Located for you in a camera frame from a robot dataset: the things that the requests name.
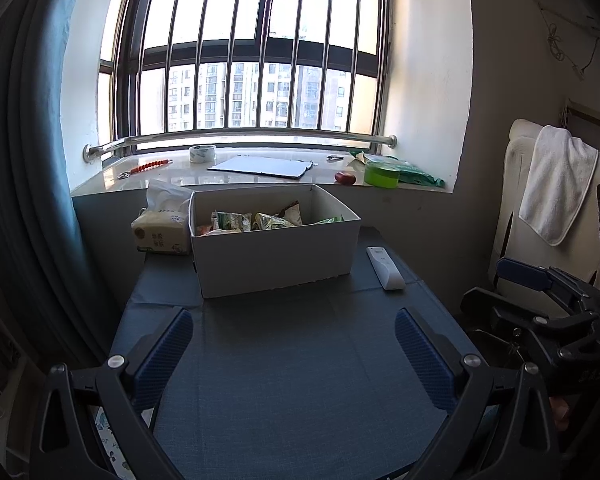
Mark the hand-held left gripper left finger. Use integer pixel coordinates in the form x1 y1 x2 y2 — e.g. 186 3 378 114
30 306 195 480

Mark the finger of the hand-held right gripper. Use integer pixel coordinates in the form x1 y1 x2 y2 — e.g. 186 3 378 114
461 286 600 357
495 256 600 313

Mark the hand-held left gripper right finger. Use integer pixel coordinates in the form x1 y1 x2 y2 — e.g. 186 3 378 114
394 307 563 480

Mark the white cardboard box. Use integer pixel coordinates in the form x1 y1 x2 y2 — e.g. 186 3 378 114
187 183 362 299

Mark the yellow white snack packet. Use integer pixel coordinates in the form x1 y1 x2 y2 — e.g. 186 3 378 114
254 212 295 231

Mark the white chair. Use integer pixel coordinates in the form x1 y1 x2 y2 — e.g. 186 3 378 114
489 119 600 301

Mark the white towel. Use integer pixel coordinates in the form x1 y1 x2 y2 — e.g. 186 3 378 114
518 125 600 247

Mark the white remote control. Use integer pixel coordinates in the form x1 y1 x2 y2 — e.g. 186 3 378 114
366 246 407 291

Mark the floral patterned cloth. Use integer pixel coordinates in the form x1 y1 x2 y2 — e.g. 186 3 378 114
94 407 136 480

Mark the blue grey tablecloth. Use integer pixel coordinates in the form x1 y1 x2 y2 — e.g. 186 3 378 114
107 225 486 480

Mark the white tissue pack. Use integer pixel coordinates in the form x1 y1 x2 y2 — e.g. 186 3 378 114
131 178 196 256

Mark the green plastic bag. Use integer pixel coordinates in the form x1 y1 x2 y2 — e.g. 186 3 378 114
380 155 446 188

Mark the white rack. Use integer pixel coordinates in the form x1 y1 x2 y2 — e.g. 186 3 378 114
0 285 36 480

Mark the green tape roll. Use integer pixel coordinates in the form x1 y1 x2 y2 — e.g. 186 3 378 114
364 161 401 189

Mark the marble window sill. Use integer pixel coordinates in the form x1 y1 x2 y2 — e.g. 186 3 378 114
70 149 453 196

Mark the orange beaded tool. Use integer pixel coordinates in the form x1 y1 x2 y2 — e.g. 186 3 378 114
118 158 173 179

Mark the long beige orange snack packet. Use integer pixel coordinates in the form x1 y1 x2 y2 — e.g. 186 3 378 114
280 201 304 226

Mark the clear tape roll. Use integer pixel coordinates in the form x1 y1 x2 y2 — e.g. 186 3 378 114
189 144 218 164

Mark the grey cardboard sheet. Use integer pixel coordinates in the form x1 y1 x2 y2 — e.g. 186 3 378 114
206 155 314 180

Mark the blue curtain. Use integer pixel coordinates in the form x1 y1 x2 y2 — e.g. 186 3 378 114
0 0 146 411

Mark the steel window guard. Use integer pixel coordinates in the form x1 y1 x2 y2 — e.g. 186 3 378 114
82 0 410 163

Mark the wooden frame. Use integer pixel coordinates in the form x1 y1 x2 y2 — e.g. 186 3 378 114
562 101 600 136

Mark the wall cable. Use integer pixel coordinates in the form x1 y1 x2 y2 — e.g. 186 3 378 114
532 0 600 80

